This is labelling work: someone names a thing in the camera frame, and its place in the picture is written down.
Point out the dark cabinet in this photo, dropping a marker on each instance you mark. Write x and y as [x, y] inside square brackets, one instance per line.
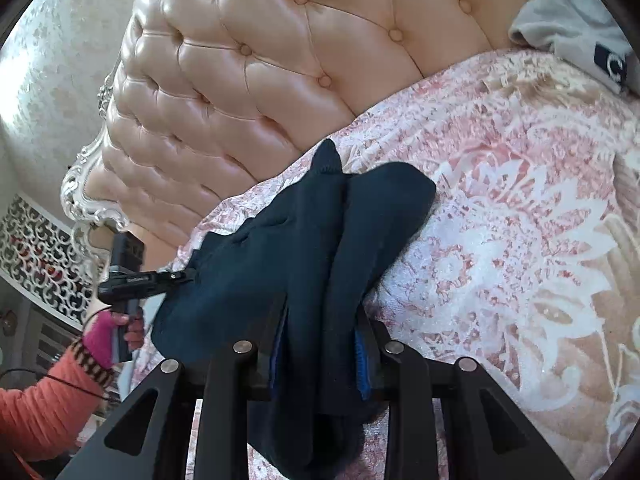
[45, 335]

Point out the person's left forearm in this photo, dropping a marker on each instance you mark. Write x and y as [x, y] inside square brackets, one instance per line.
[40, 410]

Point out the grey garment black label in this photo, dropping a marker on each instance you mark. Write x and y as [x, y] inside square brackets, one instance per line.
[560, 20]

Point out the navy sweater yellow lettering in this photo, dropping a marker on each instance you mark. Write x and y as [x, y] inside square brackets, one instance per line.
[310, 260]

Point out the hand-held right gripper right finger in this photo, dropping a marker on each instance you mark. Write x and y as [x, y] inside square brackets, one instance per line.
[361, 365]

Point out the pink floral blanket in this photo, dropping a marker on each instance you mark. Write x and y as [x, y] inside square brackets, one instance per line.
[500, 260]

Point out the beige tufted leather sofa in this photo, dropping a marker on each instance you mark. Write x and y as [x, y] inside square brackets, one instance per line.
[275, 60]

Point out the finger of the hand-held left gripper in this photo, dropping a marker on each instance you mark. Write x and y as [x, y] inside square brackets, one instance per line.
[172, 277]

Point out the person's left hand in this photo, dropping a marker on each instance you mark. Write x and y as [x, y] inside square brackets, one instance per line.
[97, 342]

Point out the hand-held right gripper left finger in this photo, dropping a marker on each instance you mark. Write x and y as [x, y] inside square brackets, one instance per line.
[265, 360]

